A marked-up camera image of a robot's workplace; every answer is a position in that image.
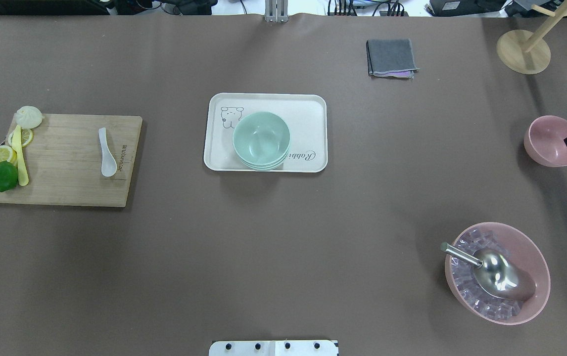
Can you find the small pink bowl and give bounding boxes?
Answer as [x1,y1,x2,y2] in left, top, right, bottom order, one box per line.
[523,115,567,168]

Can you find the white ceramic spoon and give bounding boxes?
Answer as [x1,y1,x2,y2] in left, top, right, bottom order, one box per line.
[98,128,118,177]

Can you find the large pink ice bowl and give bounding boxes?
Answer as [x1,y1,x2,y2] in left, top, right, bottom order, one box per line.
[444,222,551,326]

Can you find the lower green bowls stack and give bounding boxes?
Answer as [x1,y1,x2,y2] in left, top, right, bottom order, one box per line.
[239,148,290,171]

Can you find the top green bowl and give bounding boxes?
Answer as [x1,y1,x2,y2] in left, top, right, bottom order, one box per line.
[233,111,292,165]

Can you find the wooden mug tree stand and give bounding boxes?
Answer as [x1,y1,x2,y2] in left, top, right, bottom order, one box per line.
[496,0,567,75]

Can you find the metal ice scoop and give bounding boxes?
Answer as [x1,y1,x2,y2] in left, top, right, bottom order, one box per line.
[440,242,536,301]

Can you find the purple cloth under grey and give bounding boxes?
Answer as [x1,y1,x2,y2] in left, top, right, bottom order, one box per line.
[372,70,414,79]

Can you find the clear ice cubes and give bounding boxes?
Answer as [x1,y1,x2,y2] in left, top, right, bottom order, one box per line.
[451,228,524,321]

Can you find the grey folded cloth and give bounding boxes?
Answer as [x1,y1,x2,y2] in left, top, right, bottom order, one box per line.
[366,39,419,77]

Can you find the cream rabbit serving tray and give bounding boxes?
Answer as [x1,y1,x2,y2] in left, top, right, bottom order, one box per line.
[203,92,329,174]

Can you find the bamboo cutting board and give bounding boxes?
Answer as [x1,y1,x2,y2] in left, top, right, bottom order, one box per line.
[0,114,142,208]

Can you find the lemon slice under knife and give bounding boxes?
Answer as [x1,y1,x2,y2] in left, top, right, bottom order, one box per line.
[7,128,33,148]

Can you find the yellow plastic knife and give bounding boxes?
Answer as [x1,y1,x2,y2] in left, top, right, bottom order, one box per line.
[11,125,29,186]

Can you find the green lime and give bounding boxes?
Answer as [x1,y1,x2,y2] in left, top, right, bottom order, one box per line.
[0,161,19,192]

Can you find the front lemon slice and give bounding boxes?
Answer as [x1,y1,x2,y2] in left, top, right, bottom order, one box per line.
[0,145,17,167]

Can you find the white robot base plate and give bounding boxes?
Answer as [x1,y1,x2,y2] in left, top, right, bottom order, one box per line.
[208,340,339,356]

